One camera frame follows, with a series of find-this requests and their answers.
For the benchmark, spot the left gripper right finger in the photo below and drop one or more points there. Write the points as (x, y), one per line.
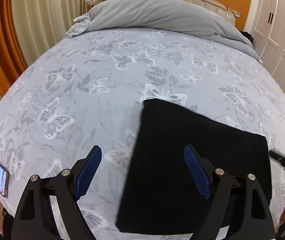
(236, 206)

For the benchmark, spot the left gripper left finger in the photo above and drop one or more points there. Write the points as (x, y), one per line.
(34, 217)

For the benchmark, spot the black pants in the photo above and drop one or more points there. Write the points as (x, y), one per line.
(167, 190)

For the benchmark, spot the bed with butterfly sheet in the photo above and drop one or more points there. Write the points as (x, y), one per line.
(89, 90)

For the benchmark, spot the black item on nightstand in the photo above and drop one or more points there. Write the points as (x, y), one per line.
(248, 36)

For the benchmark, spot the orange curtain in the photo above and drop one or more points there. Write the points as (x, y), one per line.
(12, 61)

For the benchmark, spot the cream curtain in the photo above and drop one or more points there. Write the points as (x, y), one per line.
(40, 24)

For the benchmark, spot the grey duvet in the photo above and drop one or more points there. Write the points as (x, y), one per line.
(172, 15)

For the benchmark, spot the wall switch panel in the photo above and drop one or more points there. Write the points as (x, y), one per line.
(235, 13)

